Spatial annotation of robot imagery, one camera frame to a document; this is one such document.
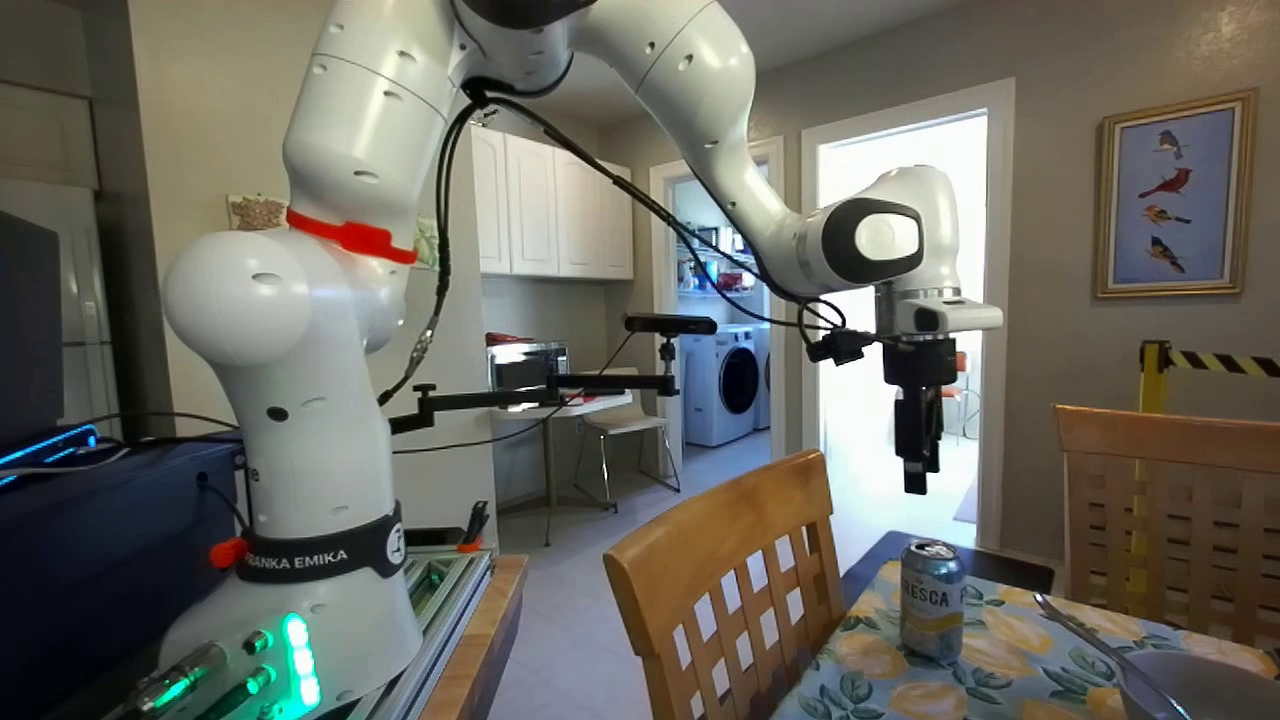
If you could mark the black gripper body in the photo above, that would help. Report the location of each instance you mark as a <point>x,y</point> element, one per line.
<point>923,368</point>

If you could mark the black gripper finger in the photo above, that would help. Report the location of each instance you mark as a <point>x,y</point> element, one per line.
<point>928,475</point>
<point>909,476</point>

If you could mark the silver blue drink can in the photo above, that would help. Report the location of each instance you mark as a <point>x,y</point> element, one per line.
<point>932,603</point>

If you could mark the robot base control panel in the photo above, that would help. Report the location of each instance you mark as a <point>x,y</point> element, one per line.
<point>285,665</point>

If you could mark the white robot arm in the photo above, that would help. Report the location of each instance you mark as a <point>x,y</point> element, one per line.
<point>319,604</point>

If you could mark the white washing machine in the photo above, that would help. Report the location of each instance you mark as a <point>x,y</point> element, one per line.
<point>722,386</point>

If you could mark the lemon print tablecloth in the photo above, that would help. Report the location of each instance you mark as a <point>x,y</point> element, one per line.
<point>1015,665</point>

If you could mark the near wooden lattice chair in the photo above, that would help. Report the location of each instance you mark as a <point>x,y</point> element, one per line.
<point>728,594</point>

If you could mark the wooden lattice chair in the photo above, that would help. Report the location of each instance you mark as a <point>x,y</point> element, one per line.
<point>1173,516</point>
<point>728,594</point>

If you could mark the far wooden lattice chair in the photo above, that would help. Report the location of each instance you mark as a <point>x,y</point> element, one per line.
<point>1173,516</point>

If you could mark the framed bird picture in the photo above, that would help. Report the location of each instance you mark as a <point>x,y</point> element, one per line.
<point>1173,190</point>

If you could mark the grey laptop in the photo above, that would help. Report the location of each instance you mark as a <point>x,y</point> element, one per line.
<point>1176,684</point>

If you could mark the small white side table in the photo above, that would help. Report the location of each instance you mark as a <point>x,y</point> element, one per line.
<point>576,451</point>

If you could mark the dark blue box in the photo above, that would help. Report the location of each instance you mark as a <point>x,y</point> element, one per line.
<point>99,565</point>

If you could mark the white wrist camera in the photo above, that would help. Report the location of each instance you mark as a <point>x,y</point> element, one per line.
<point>946,318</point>

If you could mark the yellow black barrier post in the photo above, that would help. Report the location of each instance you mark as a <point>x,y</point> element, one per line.
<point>1157,359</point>

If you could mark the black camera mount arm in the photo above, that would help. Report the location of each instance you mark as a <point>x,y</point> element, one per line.
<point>546,389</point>

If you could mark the white wall cabinets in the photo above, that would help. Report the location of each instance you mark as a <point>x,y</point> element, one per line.
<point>546,215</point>

